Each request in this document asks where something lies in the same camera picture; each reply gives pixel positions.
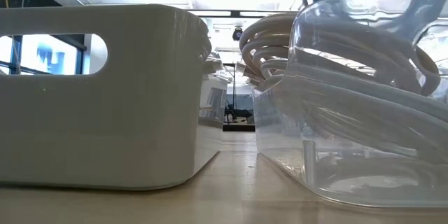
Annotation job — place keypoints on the black round hanging device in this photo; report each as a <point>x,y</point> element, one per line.
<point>237,34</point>

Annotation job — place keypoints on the distant black workstation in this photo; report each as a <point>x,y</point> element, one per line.
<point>238,113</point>

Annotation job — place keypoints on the window with dark frame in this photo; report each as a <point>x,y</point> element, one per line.
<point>52,56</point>

